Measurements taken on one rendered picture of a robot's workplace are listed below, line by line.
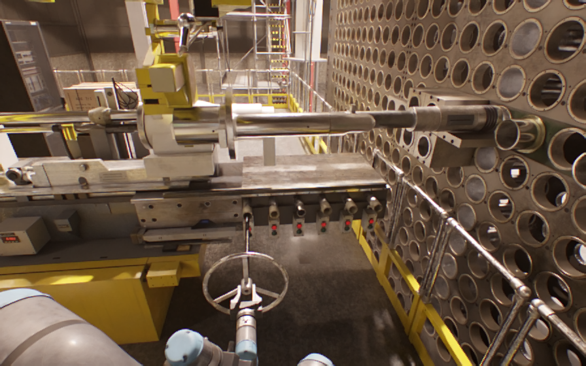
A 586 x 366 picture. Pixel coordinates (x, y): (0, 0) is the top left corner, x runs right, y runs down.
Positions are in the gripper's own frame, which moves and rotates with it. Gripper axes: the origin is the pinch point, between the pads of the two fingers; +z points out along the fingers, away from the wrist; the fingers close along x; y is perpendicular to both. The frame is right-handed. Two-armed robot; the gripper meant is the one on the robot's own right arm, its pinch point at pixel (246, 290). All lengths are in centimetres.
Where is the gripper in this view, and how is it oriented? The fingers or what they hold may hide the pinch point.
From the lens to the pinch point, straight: 141.4
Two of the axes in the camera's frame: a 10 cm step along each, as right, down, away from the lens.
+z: -1.3, -4.5, 8.8
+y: 0.3, -8.9, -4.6
